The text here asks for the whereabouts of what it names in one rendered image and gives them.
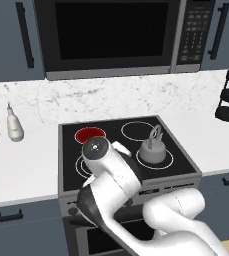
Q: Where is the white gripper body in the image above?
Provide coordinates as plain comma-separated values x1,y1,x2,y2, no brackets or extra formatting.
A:
110,140,133,158

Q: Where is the black glass-top stove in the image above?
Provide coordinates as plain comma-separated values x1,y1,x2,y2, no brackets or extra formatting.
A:
57,115,203,256

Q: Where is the black stove knob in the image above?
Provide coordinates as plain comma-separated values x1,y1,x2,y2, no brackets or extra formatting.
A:
68,206,80,216

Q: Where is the grey kettle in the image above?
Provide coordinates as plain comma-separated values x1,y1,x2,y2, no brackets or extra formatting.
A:
137,124,167,165

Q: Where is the oven door with window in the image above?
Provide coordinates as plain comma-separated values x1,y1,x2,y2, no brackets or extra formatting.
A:
73,213,160,256

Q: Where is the white bottle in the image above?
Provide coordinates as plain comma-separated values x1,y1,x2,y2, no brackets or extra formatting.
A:
6,102,25,143

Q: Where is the black steel microwave oven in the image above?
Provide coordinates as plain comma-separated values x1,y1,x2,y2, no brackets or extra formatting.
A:
33,0,217,81

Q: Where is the grey-blue drawer front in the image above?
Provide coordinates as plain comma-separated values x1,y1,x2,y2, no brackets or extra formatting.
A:
198,171,229,242
0,198,70,256

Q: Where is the black cupboard handle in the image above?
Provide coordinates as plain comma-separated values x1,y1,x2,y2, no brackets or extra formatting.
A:
14,1,36,70
207,2,229,61

